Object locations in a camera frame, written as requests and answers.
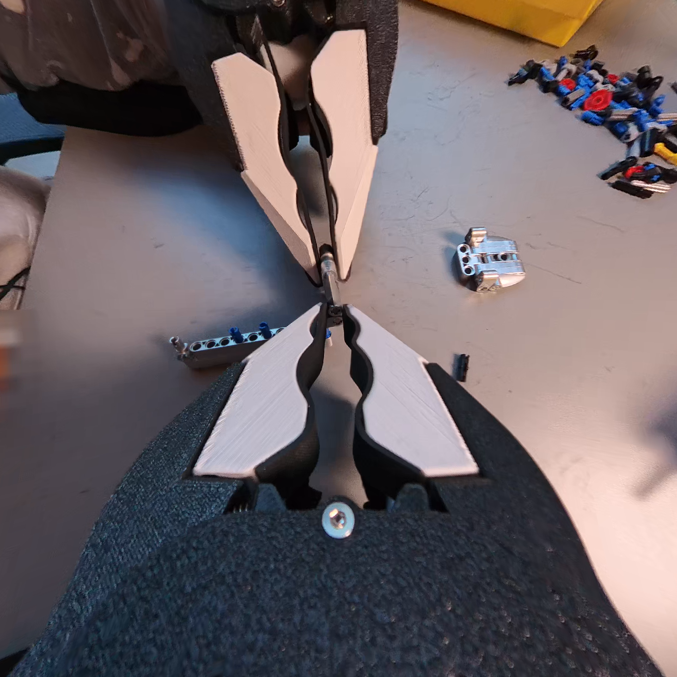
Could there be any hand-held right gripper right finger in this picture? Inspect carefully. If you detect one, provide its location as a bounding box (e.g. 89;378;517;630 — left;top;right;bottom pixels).
343;306;479;510

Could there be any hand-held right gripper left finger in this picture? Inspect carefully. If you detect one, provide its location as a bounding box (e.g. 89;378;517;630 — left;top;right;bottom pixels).
195;305;324;510

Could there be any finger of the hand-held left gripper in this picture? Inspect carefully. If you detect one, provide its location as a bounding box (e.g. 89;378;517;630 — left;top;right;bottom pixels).
212;53;322;286
309;29;380;281

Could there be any long grey beam with pins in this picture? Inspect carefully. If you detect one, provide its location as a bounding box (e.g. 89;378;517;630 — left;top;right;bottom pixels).
169;324;334;370

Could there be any silver engine block piece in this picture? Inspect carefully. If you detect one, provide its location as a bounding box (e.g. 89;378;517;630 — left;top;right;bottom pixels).
454;226;530;293
317;244;344;324

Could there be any person's black clothing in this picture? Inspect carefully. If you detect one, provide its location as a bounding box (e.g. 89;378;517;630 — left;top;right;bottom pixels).
18;79;204;135

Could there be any yellow storage bin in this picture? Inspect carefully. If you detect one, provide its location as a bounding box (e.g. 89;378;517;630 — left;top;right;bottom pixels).
423;0;604;47

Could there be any person's camouflage hoodie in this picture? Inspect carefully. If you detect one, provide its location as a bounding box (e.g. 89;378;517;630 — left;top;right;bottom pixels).
0;0;212;91

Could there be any pile of small mixed pieces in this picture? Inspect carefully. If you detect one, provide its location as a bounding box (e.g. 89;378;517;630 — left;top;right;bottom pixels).
507;45;677;201

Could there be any pale patterned cloth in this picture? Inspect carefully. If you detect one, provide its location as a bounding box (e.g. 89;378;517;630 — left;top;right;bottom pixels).
0;166;51;310

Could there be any thin black cable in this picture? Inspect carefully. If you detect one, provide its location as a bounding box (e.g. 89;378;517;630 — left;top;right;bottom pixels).
0;267;30;298

